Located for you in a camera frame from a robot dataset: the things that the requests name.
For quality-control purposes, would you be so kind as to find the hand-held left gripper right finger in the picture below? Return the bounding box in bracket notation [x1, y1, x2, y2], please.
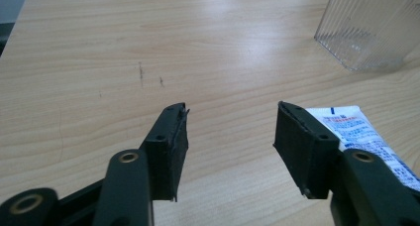
[272, 100, 420, 226]

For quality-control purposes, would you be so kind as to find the white toothpaste tube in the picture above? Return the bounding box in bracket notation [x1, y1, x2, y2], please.
[305, 105, 420, 192]

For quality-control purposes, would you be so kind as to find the clear ribbed plastic container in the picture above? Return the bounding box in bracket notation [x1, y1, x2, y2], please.
[313, 0, 420, 72]

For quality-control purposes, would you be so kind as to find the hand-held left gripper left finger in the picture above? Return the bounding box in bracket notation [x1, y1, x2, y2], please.
[93, 102, 190, 226]

